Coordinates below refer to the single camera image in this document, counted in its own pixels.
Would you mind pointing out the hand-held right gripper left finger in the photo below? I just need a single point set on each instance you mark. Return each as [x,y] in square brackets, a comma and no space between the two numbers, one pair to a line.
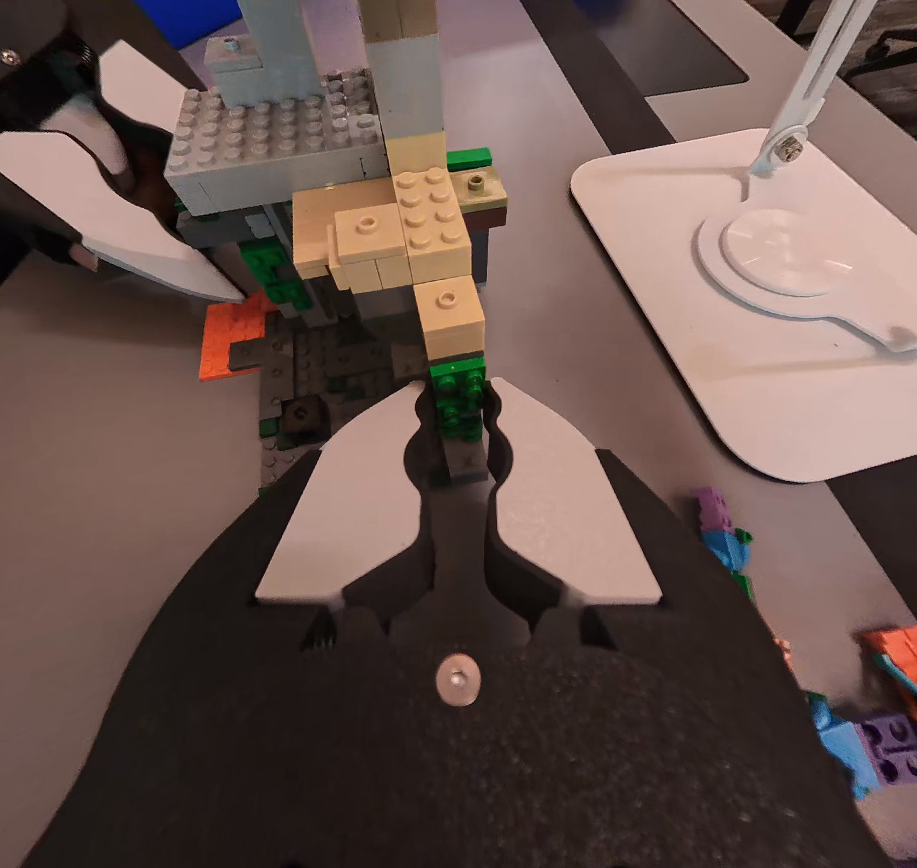
[337,517]

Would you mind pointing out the grey brick castle model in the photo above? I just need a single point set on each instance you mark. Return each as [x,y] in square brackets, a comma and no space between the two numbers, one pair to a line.
[272,130]

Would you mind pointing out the pile of colourful toy figures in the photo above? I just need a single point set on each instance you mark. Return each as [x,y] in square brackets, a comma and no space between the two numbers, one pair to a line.
[838,746]

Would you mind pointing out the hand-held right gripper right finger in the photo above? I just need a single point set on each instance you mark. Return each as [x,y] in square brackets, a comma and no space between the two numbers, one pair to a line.
[573,517]

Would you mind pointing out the white book stand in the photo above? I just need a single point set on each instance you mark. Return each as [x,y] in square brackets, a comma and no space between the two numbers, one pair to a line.
[645,273]

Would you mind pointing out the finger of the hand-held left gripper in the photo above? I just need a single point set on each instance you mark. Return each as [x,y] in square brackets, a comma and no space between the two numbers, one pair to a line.
[143,80]
[86,195]

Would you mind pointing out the blue plastic bin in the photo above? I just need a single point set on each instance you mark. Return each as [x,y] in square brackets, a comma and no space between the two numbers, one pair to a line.
[193,1]

